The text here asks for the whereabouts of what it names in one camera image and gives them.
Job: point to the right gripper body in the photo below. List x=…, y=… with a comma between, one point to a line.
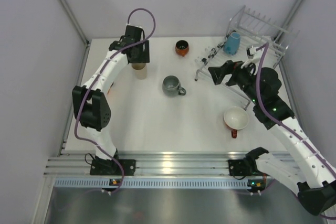
x=242, y=77

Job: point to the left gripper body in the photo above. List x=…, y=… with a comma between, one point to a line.
x=142, y=57

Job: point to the blue ceramic mug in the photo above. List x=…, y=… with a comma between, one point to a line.
x=232, y=43

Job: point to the grey ceramic mug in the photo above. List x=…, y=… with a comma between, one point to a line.
x=171, y=87

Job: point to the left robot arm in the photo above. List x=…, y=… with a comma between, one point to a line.
x=91, y=107

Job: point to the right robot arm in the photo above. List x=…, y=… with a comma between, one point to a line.
x=314, y=181

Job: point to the silver metal dish rack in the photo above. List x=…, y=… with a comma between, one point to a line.
x=255, y=30

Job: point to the beige tumbler cup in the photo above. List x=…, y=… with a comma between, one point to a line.
x=140, y=70

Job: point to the white and red mug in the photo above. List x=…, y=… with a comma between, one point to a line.
x=235, y=119

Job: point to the black and red bowl cup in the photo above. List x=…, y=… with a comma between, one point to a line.
x=182, y=48

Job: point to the orange mug black handle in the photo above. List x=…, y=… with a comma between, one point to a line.
x=109, y=90

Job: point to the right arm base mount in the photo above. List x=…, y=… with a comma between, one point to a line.
x=238, y=168

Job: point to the slotted cable duct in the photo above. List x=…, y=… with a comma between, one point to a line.
x=156, y=183

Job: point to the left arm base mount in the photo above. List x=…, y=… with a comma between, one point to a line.
x=107, y=167

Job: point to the aluminium mounting rail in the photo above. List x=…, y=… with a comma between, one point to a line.
x=150, y=164

